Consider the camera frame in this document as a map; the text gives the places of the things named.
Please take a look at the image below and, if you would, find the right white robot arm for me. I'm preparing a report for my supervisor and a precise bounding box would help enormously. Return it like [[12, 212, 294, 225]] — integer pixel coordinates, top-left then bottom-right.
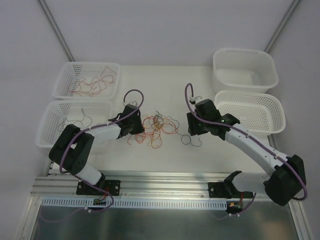
[[186, 99, 308, 206]]

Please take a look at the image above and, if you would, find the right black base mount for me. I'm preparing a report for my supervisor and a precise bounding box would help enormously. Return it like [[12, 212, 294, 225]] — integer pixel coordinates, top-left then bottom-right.
[[207, 182, 237, 199]]

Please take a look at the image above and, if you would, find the frame post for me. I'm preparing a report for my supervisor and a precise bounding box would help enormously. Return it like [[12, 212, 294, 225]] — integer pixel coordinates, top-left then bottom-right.
[[263, 0, 303, 54], [36, 0, 76, 62]]

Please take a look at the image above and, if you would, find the black wire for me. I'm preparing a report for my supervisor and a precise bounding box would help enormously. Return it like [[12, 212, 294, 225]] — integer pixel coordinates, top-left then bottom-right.
[[152, 111, 203, 148], [57, 107, 93, 133]]

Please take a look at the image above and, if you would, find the rear right white tub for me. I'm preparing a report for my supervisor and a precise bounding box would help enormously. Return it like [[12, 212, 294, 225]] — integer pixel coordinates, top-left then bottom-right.
[[212, 48, 279, 93]]

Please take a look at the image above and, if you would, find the white basket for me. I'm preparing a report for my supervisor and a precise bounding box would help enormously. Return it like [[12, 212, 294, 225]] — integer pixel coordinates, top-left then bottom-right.
[[35, 99, 113, 148], [52, 61, 121, 100], [214, 90, 286, 136]]

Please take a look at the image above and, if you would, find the front right white basket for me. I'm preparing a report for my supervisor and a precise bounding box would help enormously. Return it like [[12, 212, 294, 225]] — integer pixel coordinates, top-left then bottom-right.
[[214, 90, 286, 136]]

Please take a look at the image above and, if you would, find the left frame post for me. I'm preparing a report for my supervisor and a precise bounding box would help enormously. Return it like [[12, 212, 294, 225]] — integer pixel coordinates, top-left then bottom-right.
[[36, 0, 76, 62]]

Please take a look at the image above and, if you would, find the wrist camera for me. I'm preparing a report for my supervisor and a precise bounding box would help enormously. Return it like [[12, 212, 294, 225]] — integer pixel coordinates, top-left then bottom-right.
[[189, 96, 203, 105], [122, 100, 139, 107]]

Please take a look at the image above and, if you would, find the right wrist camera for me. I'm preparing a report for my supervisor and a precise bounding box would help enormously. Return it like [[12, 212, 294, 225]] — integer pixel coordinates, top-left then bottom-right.
[[189, 96, 203, 105]]

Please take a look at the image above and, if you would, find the front left white basket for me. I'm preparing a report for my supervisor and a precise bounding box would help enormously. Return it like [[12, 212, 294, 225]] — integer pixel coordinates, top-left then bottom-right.
[[35, 99, 113, 148]]

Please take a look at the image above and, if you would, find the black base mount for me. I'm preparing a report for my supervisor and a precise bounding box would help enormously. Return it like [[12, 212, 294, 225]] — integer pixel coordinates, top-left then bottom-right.
[[76, 180, 121, 196], [207, 182, 237, 199]]

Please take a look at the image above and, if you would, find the red wire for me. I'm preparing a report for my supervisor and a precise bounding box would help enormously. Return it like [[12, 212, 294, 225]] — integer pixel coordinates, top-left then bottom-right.
[[72, 77, 111, 97], [68, 65, 119, 97]]

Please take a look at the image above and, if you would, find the coloured wire bundle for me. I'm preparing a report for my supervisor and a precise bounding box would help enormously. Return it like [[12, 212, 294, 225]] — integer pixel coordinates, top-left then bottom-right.
[[126, 112, 179, 150]]

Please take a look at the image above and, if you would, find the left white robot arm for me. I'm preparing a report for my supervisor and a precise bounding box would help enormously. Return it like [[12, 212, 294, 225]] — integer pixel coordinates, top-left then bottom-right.
[[48, 104, 145, 195]]

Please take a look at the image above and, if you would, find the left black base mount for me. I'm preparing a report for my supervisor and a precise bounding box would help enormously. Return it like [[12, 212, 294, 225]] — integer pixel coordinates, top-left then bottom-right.
[[76, 180, 121, 196]]

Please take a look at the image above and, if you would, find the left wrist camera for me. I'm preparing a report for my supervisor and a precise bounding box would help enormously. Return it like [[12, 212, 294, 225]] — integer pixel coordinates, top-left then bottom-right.
[[122, 100, 139, 107]]

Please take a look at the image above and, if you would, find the rear left white basket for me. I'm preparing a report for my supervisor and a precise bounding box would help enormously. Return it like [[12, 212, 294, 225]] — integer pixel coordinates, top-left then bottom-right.
[[52, 61, 121, 100]]

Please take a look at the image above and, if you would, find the right frame post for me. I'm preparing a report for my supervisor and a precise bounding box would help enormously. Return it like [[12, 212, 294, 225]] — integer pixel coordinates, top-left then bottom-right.
[[263, 0, 303, 54]]

